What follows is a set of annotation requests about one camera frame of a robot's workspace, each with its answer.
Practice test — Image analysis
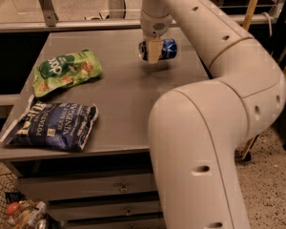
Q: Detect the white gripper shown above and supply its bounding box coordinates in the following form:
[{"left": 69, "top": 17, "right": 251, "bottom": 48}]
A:
[{"left": 140, "top": 10, "right": 173, "bottom": 64}]

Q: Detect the blue pepsi can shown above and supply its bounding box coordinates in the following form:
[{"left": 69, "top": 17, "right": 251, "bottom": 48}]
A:
[{"left": 138, "top": 38, "right": 177, "bottom": 61}]

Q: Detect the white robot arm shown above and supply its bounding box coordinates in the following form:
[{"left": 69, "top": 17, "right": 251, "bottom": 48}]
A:
[{"left": 141, "top": 0, "right": 286, "bottom": 229}]

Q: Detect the green chip bag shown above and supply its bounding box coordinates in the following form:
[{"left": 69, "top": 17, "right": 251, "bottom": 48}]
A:
[{"left": 32, "top": 50, "right": 103, "bottom": 97}]

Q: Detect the grey metal railing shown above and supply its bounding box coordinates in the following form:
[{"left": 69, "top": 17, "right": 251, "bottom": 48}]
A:
[{"left": 0, "top": 0, "right": 284, "bottom": 31}]

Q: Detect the dark blue potato chip bag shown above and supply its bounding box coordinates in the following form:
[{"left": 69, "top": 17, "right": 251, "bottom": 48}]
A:
[{"left": 0, "top": 95, "right": 98, "bottom": 152}]

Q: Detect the grey drawer cabinet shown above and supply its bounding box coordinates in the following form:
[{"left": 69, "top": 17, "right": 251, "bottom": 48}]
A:
[{"left": 0, "top": 28, "right": 207, "bottom": 229}]

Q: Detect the white packet in basket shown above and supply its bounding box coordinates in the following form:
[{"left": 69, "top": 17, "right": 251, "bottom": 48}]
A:
[{"left": 7, "top": 201, "right": 46, "bottom": 229}]

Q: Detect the orange item in basket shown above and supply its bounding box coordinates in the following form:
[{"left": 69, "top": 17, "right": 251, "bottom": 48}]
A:
[{"left": 6, "top": 201, "right": 20, "bottom": 216}]

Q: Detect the yellow wooden frame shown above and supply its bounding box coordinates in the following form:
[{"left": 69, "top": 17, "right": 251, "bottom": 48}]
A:
[{"left": 241, "top": 0, "right": 286, "bottom": 161}]

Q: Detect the black wire basket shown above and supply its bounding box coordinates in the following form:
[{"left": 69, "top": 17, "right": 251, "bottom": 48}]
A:
[{"left": 0, "top": 174, "right": 57, "bottom": 229}]

